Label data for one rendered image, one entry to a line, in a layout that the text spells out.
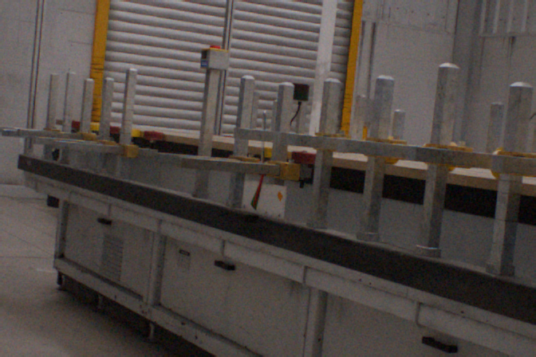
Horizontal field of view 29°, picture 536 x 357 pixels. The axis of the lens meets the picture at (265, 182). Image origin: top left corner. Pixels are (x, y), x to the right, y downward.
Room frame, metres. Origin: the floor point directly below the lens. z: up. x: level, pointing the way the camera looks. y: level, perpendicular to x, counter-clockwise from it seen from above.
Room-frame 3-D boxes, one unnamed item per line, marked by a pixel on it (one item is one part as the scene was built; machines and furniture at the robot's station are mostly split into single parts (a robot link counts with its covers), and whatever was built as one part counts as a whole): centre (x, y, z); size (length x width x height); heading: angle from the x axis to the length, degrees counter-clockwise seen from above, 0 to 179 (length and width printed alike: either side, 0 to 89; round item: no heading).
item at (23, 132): (4.53, 0.90, 0.84); 0.43 x 0.03 x 0.04; 120
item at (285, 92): (3.09, -0.03, 0.87); 0.04 x 0.04 x 0.48; 30
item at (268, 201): (3.11, 0.00, 0.75); 0.26 x 0.01 x 0.10; 30
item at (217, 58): (3.53, 0.22, 1.18); 0.07 x 0.07 x 0.08; 30
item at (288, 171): (3.07, -0.05, 0.85); 0.14 x 0.06 x 0.05; 30
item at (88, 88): (4.61, 0.84, 0.87); 0.04 x 0.04 x 0.48; 30
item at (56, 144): (4.09, 0.65, 0.82); 0.43 x 0.03 x 0.04; 120
